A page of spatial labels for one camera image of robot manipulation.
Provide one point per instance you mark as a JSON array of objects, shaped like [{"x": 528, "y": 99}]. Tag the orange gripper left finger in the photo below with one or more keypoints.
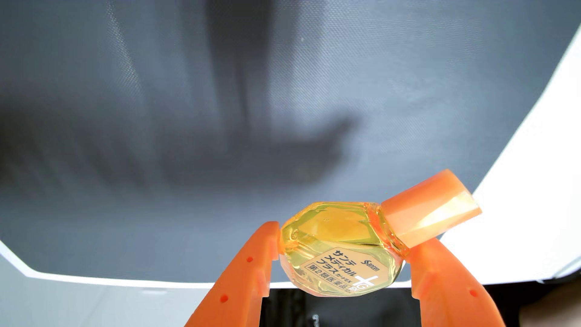
[{"x": 240, "y": 281}]

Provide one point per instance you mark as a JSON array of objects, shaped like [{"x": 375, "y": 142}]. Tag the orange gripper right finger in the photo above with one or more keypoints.
[{"x": 449, "y": 290}]

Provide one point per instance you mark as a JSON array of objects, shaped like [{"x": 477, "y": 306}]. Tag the yellow eyedrops bottle orange cap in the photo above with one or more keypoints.
[{"x": 340, "y": 245}]

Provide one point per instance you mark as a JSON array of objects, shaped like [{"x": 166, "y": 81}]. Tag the black fabric bag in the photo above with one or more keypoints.
[{"x": 340, "y": 313}]

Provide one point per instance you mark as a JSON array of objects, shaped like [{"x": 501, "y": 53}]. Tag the dark grey textured mat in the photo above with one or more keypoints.
[{"x": 181, "y": 136}]

